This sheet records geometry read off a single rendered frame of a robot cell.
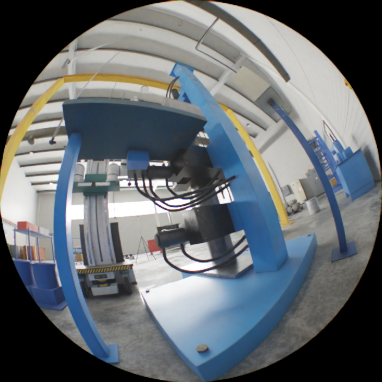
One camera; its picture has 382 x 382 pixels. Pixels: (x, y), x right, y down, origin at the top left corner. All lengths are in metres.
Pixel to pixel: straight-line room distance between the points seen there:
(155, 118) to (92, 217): 1.42
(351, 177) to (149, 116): 2.65
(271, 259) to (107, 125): 1.08
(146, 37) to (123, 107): 6.08
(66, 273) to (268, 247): 0.89
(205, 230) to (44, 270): 1.37
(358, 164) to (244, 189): 2.22
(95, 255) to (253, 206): 1.64
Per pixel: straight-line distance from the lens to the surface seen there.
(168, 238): 0.79
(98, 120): 0.72
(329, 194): 0.93
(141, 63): 6.96
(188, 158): 0.89
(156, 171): 0.94
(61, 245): 0.55
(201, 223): 0.72
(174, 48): 6.81
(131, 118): 0.70
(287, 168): 11.91
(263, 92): 1.10
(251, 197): 0.76
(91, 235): 1.76
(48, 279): 1.45
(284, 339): 0.57
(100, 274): 1.40
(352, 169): 2.61
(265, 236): 0.75
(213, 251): 1.10
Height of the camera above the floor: 0.44
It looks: 20 degrees up
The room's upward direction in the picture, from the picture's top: 16 degrees counter-clockwise
